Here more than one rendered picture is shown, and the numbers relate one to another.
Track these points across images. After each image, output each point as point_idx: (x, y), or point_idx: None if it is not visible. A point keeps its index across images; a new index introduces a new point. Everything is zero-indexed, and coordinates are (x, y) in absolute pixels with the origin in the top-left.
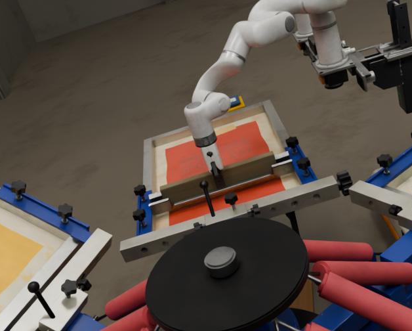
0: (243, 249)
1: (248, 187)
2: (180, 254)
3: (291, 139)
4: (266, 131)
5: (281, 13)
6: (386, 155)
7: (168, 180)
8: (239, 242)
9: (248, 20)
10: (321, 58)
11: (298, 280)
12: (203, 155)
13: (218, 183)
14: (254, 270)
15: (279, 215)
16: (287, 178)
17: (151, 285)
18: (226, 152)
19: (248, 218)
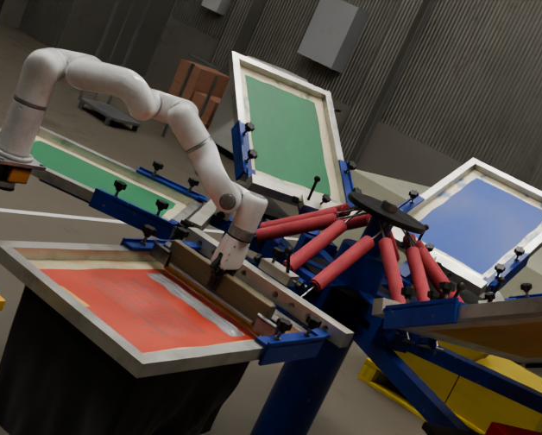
0: (374, 204)
1: (188, 287)
2: (395, 218)
3: (150, 227)
4: (68, 265)
5: (156, 90)
6: (160, 200)
7: (209, 343)
8: (371, 204)
9: (154, 103)
10: (30, 148)
11: (372, 197)
12: (246, 250)
13: None
14: (380, 204)
15: None
16: (162, 266)
17: (417, 227)
18: (129, 297)
19: (356, 198)
